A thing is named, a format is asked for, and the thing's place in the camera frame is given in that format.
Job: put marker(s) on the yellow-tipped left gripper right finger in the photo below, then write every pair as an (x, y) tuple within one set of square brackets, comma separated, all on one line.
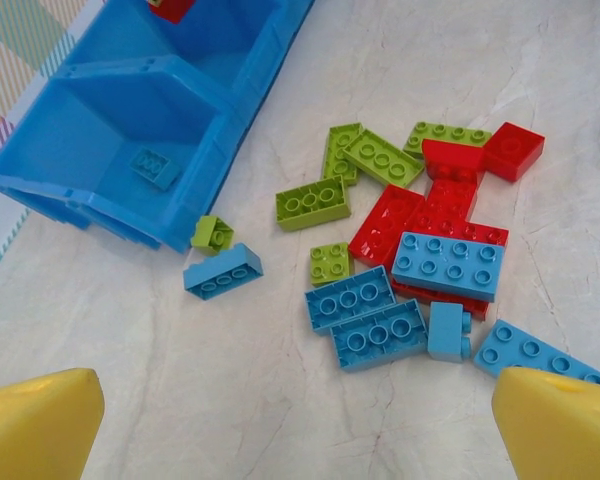
[(560, 435)]

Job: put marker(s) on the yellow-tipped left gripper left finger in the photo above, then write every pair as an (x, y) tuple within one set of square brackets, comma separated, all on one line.
[(30, 430)]

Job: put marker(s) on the red two-by-two lego brick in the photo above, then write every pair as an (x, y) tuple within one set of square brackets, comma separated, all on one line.
[(512, 150), (452, 197)]

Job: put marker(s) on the red sloped lego brick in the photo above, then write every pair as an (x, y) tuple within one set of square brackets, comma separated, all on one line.
[(452, 157)]

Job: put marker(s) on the green two-by-four lego brick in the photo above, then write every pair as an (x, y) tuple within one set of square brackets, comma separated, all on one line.
[(336, 150), (312, 202), (445, 134)]

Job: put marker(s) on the blue two-by-two lego brick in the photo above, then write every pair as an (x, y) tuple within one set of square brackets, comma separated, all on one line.
[(445, 332)]

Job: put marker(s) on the red two-by-four lego brick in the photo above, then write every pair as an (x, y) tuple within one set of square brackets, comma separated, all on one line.
[(472, 307), (382, 225), (472, 231)]

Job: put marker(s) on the green two-by-two lego brick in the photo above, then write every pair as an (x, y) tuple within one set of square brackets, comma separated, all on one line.
[(330, 264), (211, 235)]

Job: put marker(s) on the green flat lego plate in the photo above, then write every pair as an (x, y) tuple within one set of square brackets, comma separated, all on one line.
[(382, 159)]

